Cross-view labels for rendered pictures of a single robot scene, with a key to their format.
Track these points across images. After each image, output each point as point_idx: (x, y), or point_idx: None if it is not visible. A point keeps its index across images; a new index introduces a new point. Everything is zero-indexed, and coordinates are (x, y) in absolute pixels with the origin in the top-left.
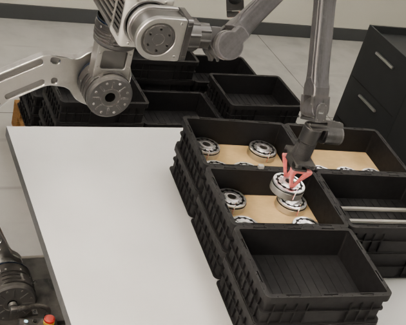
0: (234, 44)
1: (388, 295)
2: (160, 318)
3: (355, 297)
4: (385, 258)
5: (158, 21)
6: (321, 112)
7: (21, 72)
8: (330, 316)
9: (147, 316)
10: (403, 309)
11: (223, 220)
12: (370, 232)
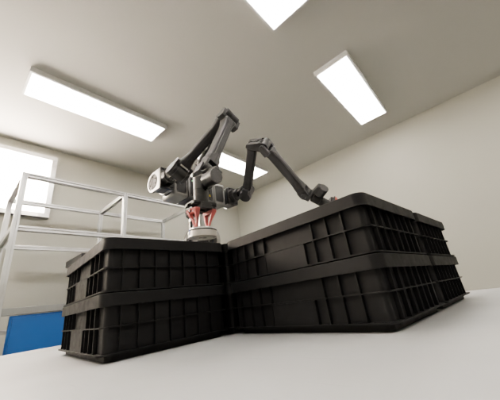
0: (171, 165)
1: (103, 239)
2: None
3: (89, 251)
4: (280, 282)
5: (151, 175)
6: (198, 166)
7: None
8: (83, 289)
9: None
10: (255, 350)
11: None
12: (244, 243)
